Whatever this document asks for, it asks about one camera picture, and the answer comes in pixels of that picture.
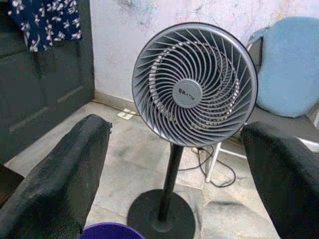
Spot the white metal chair frame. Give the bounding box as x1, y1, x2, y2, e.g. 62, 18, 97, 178
204, 34, 319, 184

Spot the black floor cable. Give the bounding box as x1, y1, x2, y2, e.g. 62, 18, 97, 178
178, 144, 237, 188

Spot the purple plastic bucket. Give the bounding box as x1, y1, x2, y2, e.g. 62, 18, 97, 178
80, 222, 142, 239

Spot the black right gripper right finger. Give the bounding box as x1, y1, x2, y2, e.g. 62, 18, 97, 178
240, 121, 319, 239

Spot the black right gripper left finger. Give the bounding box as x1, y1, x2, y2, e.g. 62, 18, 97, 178
0, 114, 113, 239

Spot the navy floral garment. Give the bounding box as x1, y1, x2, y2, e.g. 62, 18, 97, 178
6, 0, 85, 53

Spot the dark grey pedestal fan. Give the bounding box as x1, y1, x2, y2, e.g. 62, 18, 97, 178
126, 21, 259, 239

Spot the dark cabinet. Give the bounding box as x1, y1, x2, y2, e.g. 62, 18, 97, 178
0, 0, 96, 166

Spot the light blue chair cover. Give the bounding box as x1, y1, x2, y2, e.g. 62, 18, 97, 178
245, 16, 319, 119

